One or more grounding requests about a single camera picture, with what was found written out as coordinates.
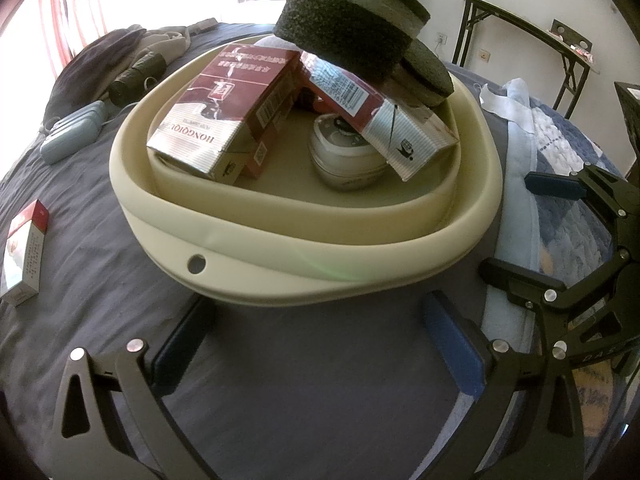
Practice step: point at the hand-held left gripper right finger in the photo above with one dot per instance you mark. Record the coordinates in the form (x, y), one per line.
(450, 335)

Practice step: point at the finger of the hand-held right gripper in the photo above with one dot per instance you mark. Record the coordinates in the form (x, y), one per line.
(555, 185)
(520, 282)

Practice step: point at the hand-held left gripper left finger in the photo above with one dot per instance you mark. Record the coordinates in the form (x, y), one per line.
(182, 340)

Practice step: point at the cream plastic basin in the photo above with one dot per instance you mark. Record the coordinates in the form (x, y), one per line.
(300, 270)

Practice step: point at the black foam lid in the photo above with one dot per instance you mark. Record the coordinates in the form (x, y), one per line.
(425, 72)

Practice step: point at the red and silver box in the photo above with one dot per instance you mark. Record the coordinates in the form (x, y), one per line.
(390, 130)

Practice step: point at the white round jar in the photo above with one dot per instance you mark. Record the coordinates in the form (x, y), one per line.
(345, 170)

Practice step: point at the dark red carton box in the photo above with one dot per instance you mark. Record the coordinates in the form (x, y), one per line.
(220, 100)
(262, 152)

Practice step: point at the black foam cylinder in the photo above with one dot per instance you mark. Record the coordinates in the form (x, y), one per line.
(340, 40)

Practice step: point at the blue checkered quilt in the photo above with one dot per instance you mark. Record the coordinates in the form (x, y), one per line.
(565, 160)

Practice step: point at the white crumpled cloth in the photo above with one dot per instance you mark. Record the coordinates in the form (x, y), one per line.
(515, 105)

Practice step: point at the pink plastic item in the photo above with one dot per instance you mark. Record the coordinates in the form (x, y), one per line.
(584, 53)

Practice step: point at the wooden board with holes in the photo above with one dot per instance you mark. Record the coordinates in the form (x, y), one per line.
(572, 40)

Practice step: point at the red and white small pack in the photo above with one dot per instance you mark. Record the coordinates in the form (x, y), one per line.
(22, 255)

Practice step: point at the black-legged folding table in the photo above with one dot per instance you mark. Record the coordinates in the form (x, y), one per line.
(500, 10)

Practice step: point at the light blue case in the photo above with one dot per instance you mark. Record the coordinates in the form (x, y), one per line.
(70, 132)

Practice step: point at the black bag roll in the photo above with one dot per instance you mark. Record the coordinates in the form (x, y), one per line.
(135, 77)

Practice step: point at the dark cloth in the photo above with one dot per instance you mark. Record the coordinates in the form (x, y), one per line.
(90, 65)

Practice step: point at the beige cloth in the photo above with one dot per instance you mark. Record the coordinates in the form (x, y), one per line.
(170, 42)

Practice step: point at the pink striped curtain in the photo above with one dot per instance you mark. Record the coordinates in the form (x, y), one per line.
(75, 10)

